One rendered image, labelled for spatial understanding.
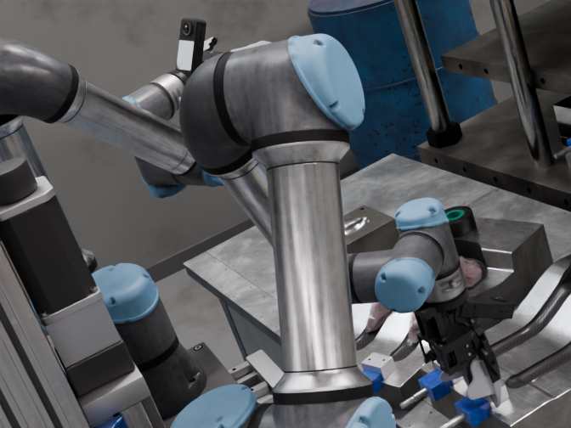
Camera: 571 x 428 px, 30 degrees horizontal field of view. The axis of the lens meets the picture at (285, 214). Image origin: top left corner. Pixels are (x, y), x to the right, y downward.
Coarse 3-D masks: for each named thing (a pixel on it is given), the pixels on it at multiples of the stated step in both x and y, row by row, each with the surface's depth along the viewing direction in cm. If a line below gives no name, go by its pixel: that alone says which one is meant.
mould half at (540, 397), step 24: (552, 264) 196; (552, 288) 191; (528, 312) 192; (504, 336) 188; (552, 336) 184; (504, 360) 182; (528, 360) 180; (456, 384) 179; (528, 384) 173; (552, 384) 171; (504, 408) 169; (528, 408) 167; (552, 408) 168
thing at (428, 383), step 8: (424, 376) 182; (432, 376) 181; (424, 384) 180; (432, 384) 179; (440, 384) 179; (448, 384) 180; (416, 392) 180; (424, 392) 180; (432, 392) 178; (440, 392) 179; (448, 392) 180; (408, 400) 179; (416, 400) 179
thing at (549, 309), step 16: (560, 288) 190; (544, 304) 190; (560, 304) 188; (544, 320) 188; (512, 336) 188; (528, 336) 187; (496, 352) 185; (560, 352) 179; (528, 368) 177; (544, 368) 177; (512, 384) 175
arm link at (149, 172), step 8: (136, 160) 190; (144, 160) 188; (144, 168) 189; (152, 168) 188; (160, 168) 186; (144, 176) 190; (152, 176) 189; (160, 176) 187; (168, 176) 186; (152, 184) 190; (160, 184) 190; (168, 184) 190; (176, 184) 188; (152, 192) 192; (160, 192) 191; (168, 192) 190; (176, 192) 191
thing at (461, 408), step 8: (504, 384) 170; (504, 392) 170; (464, 400) 172; (472, 400) 171; (480, 400) 171; (488, 400) 170; (504, 400) 171; (456, 408) 172; (464, 408) 170; (472, 408) 169; (480, 408) 169; (488, 408) 170; (456, 416) 170; (464, 416) 170; (472, 416) 169; (480, 416) 170; (488, 416) 171; (448, 424) 170; (456, 424) 170; (472, 424) 170
